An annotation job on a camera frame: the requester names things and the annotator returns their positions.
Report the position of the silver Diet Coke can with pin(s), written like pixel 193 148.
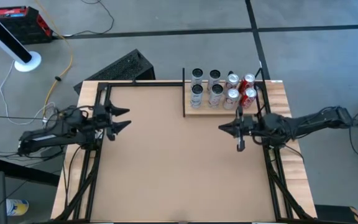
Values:
pixel 230 99
pixel 232 80

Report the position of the white Peach Vibe Celsius can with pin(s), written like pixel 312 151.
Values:
pixel 214 75
pixel 215 98

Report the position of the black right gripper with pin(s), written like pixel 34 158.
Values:
pixel 250 127

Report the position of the black case with orange stripes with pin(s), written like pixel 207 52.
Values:
pixel 337 215

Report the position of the white black pole stand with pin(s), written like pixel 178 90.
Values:
pixel 2 35

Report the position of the black aluminium rig frame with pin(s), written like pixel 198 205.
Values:
pixel 154 84

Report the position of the white Arctic Vibe Celsius can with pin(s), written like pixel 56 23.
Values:
pixel 196 98
pixel 197 74

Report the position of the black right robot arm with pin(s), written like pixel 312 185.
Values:
pixel 309 121

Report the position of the red and black toolbox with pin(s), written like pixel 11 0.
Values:
pixel 23 28

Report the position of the red Coca-Cola can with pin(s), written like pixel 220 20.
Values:
pixel 248 80
pixel 248 99

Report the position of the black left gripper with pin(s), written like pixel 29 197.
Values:
pixel 102 118

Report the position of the wooden shelf with black frame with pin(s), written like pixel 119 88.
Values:
pixel 204 112

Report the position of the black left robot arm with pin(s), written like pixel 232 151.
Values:
pixel 42 138

